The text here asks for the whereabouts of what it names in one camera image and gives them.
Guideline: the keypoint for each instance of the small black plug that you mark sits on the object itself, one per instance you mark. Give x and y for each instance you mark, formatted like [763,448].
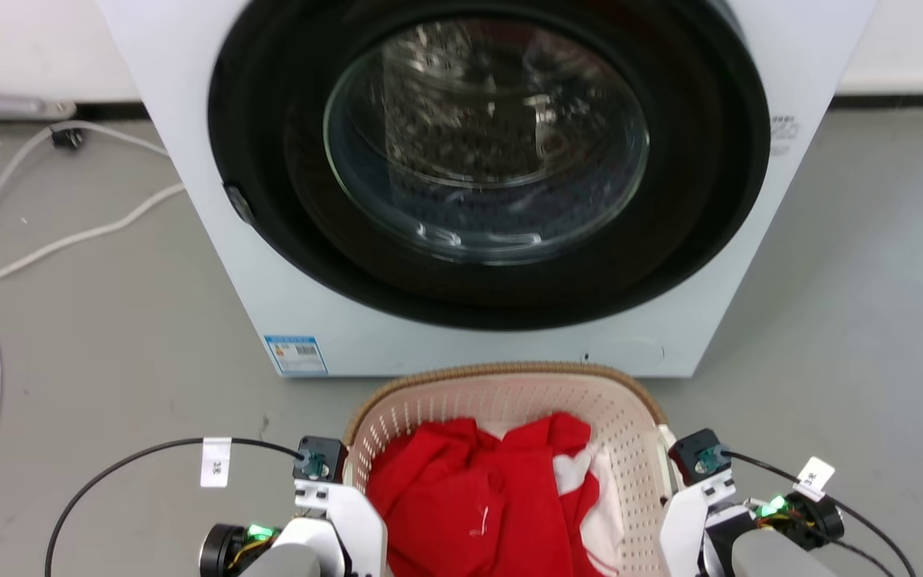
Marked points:
[67,138]

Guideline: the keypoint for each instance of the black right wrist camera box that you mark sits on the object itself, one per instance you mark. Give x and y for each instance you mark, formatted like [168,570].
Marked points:
[698,457]

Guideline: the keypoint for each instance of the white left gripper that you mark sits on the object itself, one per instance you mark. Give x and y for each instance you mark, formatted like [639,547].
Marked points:
[345,517]

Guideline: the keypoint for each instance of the beige perforated laundry basket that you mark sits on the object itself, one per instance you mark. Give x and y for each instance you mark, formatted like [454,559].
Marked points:
[509,393]

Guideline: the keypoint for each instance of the white front-load washing machine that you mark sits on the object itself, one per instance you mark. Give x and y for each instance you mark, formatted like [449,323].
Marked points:
[189,160]

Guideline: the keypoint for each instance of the red garment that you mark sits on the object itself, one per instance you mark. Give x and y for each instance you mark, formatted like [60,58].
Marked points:
[461,497]

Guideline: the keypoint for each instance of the blue white energy label sticker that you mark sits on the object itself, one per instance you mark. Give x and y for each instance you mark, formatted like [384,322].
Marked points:
[296,354]

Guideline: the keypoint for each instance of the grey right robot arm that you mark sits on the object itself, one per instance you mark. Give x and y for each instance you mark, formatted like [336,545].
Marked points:
[774,553]

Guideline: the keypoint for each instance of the grey printed washer side label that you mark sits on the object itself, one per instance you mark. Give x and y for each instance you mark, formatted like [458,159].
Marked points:
[782,135]

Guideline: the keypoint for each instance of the black round washer door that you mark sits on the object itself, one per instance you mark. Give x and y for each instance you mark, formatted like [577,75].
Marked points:
[285,240]

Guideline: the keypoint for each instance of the white garment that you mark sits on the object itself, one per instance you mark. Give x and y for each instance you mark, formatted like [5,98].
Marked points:
[602,521]

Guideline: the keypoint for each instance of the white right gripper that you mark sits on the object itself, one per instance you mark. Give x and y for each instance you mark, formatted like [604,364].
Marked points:
[684,521]

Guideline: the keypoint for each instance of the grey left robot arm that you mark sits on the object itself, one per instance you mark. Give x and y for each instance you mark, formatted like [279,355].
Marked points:
[293,553]

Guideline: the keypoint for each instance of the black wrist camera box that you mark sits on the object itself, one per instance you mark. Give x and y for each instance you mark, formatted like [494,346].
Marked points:
[698,457]
[320,458]

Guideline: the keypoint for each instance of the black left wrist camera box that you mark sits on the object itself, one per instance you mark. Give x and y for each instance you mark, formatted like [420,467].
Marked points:
[320,458]

